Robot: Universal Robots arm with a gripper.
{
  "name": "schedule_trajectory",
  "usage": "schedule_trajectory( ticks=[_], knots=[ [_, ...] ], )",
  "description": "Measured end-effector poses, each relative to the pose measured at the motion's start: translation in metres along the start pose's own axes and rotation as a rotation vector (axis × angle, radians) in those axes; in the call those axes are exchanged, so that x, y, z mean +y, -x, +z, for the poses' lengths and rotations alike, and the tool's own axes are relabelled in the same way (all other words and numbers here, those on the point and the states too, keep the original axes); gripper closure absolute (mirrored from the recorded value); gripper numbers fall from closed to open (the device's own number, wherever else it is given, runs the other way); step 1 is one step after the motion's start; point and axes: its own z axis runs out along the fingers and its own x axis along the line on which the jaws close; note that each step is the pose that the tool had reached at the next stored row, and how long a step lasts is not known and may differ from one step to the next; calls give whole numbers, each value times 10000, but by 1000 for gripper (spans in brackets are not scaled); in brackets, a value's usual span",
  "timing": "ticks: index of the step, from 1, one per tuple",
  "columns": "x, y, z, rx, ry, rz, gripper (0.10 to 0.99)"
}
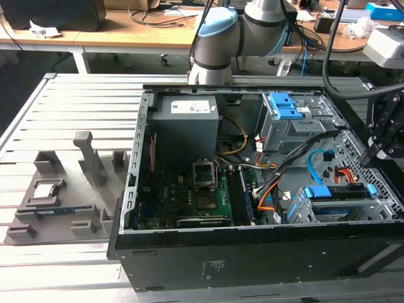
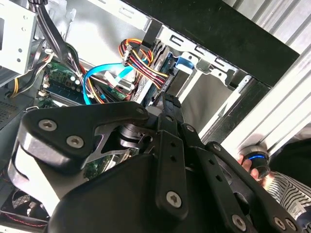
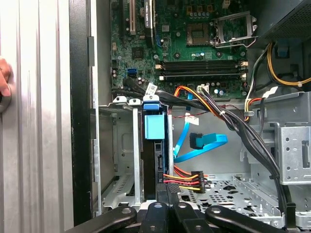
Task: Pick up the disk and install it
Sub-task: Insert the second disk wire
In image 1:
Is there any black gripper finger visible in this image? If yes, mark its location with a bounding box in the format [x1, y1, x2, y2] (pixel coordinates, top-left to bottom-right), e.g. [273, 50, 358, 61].
[360, 138, 389, 168]

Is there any orange flat cable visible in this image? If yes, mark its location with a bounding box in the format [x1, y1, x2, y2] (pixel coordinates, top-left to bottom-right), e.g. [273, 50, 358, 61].
[257, 176, 280, 211]

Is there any large black box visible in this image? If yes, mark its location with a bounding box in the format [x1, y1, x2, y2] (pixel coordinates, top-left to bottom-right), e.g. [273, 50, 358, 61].
[1, 0, 107, 32]

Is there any crumpled white paper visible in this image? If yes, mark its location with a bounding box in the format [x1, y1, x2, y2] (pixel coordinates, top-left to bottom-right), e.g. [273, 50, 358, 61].
[28, 20, 61, 39]

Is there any metal socket cover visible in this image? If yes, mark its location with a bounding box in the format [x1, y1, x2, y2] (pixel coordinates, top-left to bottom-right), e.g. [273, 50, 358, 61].
[192, 160, 218, 187]

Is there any red wire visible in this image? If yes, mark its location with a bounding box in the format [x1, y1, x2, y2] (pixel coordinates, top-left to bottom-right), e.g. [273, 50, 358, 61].
[150, 132, 158, 173]

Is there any white power strip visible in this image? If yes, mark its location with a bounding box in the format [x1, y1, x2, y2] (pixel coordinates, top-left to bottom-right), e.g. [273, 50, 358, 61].
[277, 59, 293, 77]

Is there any black cable bundle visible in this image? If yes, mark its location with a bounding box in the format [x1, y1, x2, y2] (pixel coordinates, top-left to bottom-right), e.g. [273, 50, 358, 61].
[252, 128, 348, 203]

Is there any blue cardboard box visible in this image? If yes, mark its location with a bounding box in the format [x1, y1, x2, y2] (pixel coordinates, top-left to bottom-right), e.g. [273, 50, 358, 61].
[365, 2, 404, 22]

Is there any small black box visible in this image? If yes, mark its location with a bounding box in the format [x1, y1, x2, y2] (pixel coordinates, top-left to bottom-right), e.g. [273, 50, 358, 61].
[314, 15, 335, 33]

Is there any black graphics card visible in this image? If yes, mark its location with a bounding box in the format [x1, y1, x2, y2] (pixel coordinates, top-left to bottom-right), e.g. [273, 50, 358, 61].
[175, 215, 233, 228]

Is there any yellow wire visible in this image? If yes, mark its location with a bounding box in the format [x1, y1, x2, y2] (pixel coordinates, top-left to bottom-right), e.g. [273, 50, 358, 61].
[217, 116, 250, 156]

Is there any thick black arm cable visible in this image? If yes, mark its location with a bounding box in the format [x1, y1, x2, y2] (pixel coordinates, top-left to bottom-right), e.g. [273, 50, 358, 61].
[321, 0, 404, 100]

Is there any grey parts rack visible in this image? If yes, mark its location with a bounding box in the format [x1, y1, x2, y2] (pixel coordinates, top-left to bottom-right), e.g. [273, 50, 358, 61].
[4, 131, 132, 247]

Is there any green motherboard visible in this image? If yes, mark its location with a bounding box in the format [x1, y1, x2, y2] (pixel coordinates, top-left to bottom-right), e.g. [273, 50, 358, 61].
[134, 157, 256, 230]

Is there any white plastic bag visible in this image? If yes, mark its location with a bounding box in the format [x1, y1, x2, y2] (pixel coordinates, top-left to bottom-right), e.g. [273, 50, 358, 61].
[345, 16, 375, 40]

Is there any orange wire with black plug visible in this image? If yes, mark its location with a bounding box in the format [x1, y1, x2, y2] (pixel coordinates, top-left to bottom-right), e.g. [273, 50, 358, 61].
[333, 167, 364, 187]

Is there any CPU socket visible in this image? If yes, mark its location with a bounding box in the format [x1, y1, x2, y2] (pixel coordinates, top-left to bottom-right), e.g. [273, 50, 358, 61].
[195, 187, 219, 211]

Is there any silver CPU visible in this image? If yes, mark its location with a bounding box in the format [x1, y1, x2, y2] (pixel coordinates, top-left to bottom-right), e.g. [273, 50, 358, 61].
[33, 184, 57, 200]

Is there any blue RAM stick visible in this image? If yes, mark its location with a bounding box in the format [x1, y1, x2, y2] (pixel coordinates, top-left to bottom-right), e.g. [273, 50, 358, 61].
[34, 206, 94, 218]
[239, 169, 256, 222]

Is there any grey metal drive cage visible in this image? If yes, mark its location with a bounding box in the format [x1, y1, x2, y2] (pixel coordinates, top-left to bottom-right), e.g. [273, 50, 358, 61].
[256, 91, 347, 153]

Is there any black cable coil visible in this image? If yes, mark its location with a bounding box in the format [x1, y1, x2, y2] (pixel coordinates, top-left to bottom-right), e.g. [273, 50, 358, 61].
[128, 4, 196, 28]

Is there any blue wire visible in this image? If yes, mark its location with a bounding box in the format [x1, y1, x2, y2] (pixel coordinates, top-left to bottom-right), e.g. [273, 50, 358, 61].
[307, 148, 335, 186]

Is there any grey power supply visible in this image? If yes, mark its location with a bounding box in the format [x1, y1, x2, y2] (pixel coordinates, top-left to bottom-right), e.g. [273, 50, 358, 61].
[150, 95, 220, 158]

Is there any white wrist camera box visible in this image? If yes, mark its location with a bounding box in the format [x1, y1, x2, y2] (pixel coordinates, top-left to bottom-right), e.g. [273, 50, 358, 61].
[362, 25, 404, 69]

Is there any wooden desk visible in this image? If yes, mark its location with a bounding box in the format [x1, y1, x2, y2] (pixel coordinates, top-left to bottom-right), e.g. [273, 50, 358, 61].
[283, 9, 404, 64]
[0, 8, 203, 54]

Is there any grey metal disk bay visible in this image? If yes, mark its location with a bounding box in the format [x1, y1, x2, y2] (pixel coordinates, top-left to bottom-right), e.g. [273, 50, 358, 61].
[282, 184, 404, 223]

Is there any black RAM slot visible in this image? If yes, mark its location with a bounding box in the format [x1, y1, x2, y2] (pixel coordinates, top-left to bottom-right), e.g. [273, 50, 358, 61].
[226, 170, 244, 227]

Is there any grey wire bundle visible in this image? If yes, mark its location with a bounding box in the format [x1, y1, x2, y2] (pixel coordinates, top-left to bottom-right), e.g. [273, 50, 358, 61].
[217, 156, 278, 170]

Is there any black open PC case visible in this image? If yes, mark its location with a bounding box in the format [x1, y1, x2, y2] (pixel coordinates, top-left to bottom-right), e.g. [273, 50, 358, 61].
[106, 75, 404, 293]

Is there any blue drive latch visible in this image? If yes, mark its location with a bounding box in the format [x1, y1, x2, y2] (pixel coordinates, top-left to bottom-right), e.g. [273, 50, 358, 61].
[270, 91, 294, 110]
[276, 105, 306, 120]

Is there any hard disk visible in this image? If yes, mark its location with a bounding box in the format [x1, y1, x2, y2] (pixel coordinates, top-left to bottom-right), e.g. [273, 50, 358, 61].
[285, 184, 378, 223]

